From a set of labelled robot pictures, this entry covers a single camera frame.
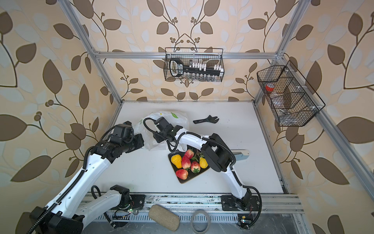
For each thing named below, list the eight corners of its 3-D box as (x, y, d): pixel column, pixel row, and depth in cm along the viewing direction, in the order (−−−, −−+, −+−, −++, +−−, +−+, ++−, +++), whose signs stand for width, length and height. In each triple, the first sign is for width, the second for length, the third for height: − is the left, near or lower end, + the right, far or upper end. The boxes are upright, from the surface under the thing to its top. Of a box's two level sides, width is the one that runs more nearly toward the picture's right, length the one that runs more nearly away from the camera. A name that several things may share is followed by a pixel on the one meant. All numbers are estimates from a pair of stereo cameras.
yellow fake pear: (171, 168, 86) (170, 165, 83) (172, 157, 91) (171, 154, 87) (181, 168, 86) (181, 165, 83) (182, 157, 91) (181, 154, 87)
